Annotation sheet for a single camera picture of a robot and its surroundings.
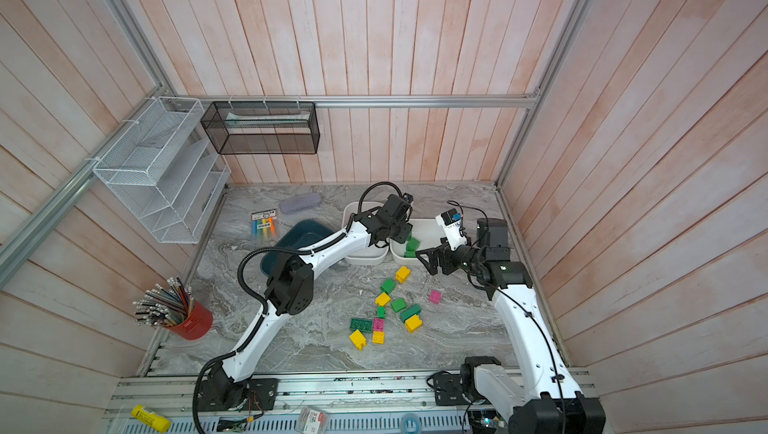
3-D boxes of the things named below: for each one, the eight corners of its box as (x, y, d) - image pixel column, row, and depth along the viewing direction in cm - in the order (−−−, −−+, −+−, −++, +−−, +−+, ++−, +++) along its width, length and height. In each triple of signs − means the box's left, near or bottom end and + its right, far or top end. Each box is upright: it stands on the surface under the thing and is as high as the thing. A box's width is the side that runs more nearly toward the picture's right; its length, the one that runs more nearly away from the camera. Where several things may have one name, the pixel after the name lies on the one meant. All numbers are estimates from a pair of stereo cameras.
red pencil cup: (166, 326, 86) (124, 301, 72) (201, 299, 92) (168, 271, 77) (185, 353, 82) (144, 332, 67) (220, 324, 87) (189, 298, 72)
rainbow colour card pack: (252, 241, 106) (250, 238, 104) (253, 215, 113) (251, 212, 112) (276, 237, 107) (275, 233, 105) (276, 211, 115) (274, 208, 113)
